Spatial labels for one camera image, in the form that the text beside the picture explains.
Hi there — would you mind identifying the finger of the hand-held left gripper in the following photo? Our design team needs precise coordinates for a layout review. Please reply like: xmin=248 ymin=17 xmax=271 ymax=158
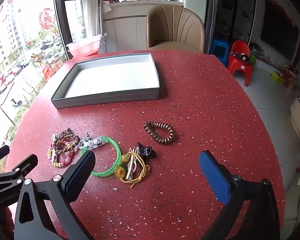
xmin=0 ymin=145 xmax=10 ymax=173
xmin=11 ymin=154 xmax=38 ymax=180

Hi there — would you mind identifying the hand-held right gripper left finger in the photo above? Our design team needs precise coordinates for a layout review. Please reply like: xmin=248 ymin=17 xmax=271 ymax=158
xmin=14 ymin=150 xmax=97 ymax=240

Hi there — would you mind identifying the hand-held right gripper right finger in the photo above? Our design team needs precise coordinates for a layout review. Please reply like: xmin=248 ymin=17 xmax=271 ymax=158
xmin=199 ymin=150 xmax=282 ymax=240

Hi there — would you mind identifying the pink yellow bead bracelet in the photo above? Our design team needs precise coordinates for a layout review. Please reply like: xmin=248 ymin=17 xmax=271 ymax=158
xmin=47 ymin=140 xmax=75 ymax=168

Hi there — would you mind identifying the brown braided bracelet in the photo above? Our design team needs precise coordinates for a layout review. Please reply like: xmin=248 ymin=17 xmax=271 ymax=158
xmin=52 ymin=129 xmax=80 ymax=155

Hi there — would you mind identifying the brown rhinestone hair clip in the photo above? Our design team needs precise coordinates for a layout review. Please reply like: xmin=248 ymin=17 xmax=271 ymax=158
xmin=51 ymin=133 xmax=59 ymax=164

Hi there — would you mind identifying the clear plastic hair clip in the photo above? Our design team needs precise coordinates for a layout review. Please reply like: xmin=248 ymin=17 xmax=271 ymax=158
xmin=90 ymin=137 xmax=108 ymax=148

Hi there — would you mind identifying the yellow hair tie with flower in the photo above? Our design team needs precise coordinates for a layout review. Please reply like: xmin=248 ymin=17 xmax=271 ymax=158
xmin=115 ymin=151 xmax=150 ymax=188

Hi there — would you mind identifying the green plastic bangle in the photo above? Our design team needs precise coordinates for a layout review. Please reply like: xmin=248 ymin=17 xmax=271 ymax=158
xmin=80 ymin=135 xmax=122 ymax=178

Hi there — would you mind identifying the silver bunny hair clip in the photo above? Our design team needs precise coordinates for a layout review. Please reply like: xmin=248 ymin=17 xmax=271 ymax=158
xmin=126 ymin=148 xmax=140 ymax=180

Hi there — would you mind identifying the black hair claw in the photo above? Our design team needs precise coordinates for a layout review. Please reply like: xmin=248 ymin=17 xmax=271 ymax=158
xmin=136 ymin=142 xmax=157 ymax=159

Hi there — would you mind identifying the bronze spiral hair tie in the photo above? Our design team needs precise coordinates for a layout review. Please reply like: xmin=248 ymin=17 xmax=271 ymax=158
xmin=144 ymin=121 xmax=176 ymax=145

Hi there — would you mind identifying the grey jewelry tray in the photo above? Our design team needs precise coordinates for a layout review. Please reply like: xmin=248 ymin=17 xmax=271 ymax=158
xmin=51 ymin=52 xmax=162 ymax=109

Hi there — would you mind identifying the person's left forearm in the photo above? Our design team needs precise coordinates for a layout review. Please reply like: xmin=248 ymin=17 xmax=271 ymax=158
xmin=0 ymin=205 xmax=15 ymax=240

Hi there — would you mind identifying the red lantern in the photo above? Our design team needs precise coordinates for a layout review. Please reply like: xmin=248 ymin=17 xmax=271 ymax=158
xmin=44 ymin=64 xmax=63 ymax=80

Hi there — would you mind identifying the pile of toys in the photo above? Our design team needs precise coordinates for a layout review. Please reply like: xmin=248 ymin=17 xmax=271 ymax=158
xmin=250 ymin=42 xmax=300 ymax=88

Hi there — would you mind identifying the blue plastic stool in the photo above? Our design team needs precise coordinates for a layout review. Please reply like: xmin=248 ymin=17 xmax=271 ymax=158
xmin=210 ymin=39 xmax=232 ymax=65

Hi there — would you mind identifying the pink plastic basin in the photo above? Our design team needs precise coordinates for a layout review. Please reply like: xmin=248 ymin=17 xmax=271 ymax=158
xmin=65 ymin=35 xmax=101 ymax=59

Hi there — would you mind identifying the red plastic child chair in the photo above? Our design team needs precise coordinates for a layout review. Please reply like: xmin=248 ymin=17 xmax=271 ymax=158
xmin=227 ymin=40 xmax=255 ymax=87

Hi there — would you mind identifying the red window decal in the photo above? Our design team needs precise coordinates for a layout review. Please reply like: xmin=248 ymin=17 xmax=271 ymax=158
xmin=39 ymin=8 xmax=56 ymax=29

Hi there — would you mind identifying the beige upholstered chair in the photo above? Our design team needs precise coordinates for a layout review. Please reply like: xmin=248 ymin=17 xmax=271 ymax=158
xmin=146 ymin=5 xmax=205 ymax=53

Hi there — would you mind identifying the dark glass-door cabinet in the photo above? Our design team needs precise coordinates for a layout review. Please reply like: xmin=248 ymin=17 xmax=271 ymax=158
xmin=210 ymin=0 xmax=255 ymax=43

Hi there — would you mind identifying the white curtain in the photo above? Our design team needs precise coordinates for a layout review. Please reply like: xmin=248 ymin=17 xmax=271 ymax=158
xmin=84 ymin=0 xmax=100 ymax=37

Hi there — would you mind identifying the black wall screen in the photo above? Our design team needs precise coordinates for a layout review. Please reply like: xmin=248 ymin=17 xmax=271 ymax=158
xmin=260 ymin=0 xmax=300 ymax=60

